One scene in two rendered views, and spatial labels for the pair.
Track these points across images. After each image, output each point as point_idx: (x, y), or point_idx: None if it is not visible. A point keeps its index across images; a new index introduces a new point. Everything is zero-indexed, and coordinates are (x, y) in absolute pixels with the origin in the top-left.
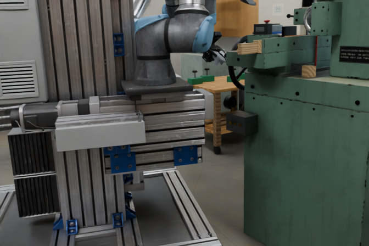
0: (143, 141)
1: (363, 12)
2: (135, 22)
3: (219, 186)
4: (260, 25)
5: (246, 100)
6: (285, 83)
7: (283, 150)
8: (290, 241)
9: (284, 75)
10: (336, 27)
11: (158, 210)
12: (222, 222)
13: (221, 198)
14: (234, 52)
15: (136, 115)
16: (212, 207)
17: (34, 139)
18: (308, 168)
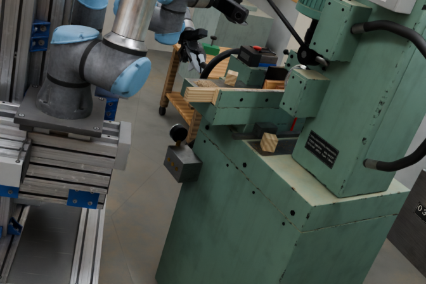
0: (16, 186)
1: (345, 106)
2: None
3: (163, 202)
4: (246, 51)
5: (197, 138)
6: (238, 146)
7: (213, 217)
8: None
9: (236, 137)
10: (311, 108)
11: (54, 230)
12: (138, 256)
13: (155, 220)
14: (191, 84)
15: (18, 151)
16: (138, 231)
17: None
18: (229, 250)
